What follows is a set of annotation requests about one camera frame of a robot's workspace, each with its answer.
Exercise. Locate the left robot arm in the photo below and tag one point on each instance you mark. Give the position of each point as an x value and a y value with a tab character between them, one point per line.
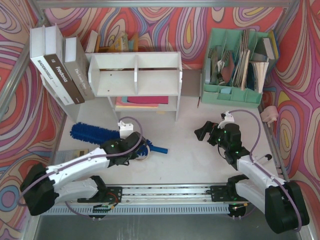
43	187

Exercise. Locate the red pencil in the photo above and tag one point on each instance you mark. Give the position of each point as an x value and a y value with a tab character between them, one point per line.
198	102

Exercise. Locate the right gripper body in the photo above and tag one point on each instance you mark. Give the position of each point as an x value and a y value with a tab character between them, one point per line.
213	133

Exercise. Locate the masking tape roll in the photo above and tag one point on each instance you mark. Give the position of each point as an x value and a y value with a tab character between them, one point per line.
142	158

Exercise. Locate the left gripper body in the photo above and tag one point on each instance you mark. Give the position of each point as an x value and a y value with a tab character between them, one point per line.
139	144

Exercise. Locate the white marker pen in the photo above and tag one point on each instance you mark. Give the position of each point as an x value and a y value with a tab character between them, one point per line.
264	158

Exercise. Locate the taupe book Lonely Ones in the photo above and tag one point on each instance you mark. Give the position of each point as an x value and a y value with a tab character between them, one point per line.
77	65

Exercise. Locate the pink piggy figure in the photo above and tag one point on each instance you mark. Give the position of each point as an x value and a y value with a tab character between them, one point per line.
269	115

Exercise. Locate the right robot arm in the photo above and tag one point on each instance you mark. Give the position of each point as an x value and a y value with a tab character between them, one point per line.
281	202

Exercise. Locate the brown book Fredonia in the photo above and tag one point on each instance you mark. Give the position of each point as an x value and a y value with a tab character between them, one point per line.
54	54

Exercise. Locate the mint green desk organizer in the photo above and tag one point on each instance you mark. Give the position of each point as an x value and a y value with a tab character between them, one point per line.
236	65

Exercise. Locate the white wooden bookshelf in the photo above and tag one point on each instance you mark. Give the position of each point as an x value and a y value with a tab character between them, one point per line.
137	74

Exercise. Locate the stack of coloured paper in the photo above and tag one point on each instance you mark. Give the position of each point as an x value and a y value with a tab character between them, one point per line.
141	101

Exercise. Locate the yellow sticky note pad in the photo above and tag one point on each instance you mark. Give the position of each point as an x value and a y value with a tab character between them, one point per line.
161	112

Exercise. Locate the black mounting rail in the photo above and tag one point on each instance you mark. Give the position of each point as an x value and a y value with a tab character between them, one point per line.
173	194

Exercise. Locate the blue microfiber duster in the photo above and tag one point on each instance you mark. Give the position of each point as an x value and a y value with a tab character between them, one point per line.
98	135

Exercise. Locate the white book Mademoiselle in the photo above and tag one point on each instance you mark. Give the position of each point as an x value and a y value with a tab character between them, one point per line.
37	56

